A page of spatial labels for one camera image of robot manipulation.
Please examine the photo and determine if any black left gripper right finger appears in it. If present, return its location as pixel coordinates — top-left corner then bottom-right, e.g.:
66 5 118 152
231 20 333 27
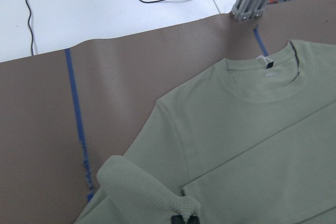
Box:
189 216 200 224

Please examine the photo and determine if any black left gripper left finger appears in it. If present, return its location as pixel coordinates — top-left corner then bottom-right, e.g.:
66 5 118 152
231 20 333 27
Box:
171 215 184 224

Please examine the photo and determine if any sage green long-sleeve shirt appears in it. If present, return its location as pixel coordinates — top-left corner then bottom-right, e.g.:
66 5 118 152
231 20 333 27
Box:
77 40 335 223

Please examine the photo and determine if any black thin cable left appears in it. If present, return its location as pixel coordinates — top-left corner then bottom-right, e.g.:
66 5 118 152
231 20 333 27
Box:
25 0 36 56

